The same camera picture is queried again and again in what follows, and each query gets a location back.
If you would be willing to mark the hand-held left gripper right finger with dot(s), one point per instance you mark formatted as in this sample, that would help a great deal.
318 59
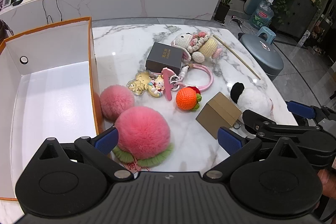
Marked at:
231 141

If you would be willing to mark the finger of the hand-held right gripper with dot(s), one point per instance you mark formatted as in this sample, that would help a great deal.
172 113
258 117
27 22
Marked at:
299 109
262 124

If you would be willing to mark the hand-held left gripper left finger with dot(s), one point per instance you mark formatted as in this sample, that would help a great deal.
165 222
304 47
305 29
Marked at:
106 141

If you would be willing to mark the black and white panda plush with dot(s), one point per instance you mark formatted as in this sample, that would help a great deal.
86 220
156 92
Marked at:
252 100

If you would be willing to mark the small brown cardboard box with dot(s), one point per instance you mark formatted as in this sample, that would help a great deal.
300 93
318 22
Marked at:
218 113

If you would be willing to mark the pink fluffy peach plush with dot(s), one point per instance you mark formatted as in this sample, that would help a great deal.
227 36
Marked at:
143 129

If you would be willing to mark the pink fluffy pom-pom ball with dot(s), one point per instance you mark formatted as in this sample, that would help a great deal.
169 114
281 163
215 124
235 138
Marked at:
115 100

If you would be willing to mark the orange crochet tangerine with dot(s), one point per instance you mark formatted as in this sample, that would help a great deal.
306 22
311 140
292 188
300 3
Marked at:
186 98

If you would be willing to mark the gold bear charm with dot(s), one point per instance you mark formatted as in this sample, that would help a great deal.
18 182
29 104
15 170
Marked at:
139 82

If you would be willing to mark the orange-edged white storage box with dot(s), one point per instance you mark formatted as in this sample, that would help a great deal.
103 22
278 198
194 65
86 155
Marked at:
52 98

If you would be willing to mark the pink charm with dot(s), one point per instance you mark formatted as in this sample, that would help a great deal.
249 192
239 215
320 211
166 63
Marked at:
168 87

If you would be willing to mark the crochet rabbit doll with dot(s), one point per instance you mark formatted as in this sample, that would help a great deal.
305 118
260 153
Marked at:
199 48

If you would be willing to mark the dark grey gift box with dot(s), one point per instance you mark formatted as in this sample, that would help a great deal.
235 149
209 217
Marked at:
164 56

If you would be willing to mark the white marble desktop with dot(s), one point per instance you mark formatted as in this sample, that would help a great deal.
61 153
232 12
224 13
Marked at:
126 43

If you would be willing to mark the person's right hand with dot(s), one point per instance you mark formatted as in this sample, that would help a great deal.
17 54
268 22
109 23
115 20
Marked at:
328 182

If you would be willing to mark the grey upholstered chair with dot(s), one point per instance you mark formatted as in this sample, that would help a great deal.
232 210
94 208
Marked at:
262 56

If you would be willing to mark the wooden stick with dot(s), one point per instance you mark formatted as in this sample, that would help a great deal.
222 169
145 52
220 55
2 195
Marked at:
236 56

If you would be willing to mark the small blue plastic stool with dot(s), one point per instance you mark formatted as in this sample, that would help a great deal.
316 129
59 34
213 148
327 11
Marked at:
266 31

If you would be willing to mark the grey cabinet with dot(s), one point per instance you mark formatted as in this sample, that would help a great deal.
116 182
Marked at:
296 14

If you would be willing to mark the large water jug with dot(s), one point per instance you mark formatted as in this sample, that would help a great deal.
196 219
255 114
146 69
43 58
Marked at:
261 14

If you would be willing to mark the white marble counter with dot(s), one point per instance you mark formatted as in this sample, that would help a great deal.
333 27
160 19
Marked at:
105 3

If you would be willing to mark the black set-top box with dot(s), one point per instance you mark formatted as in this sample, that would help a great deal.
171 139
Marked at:
18 1

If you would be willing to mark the small desk clock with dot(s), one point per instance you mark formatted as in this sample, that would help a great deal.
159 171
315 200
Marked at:
5 1

